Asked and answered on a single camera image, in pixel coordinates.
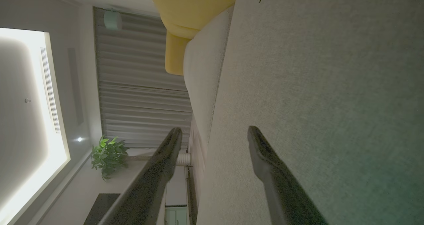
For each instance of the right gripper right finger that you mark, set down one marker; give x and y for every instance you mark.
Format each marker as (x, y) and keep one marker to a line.
(278, 185)

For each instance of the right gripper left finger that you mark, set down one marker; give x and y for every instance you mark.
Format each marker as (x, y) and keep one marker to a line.
(149, 185)

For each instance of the white cabinet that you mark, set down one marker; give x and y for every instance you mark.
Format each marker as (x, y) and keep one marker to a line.
(176, 192)

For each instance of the white ribbed plant pot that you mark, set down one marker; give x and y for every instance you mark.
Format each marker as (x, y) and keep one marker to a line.
(184, 159)

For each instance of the green potted plant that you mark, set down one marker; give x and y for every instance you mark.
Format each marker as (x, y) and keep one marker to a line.
(107, 157)

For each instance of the grey pleated curtain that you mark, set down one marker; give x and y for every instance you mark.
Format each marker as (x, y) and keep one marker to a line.
(139, 85)

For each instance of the large grey sofa seat cushion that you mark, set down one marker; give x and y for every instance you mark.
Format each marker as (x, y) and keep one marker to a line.
(331, 85)

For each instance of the yellow sofa cushion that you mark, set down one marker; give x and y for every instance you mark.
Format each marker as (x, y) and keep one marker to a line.
(188, 6)

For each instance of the white round wall device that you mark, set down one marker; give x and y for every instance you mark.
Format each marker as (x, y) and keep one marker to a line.
(112, 20)

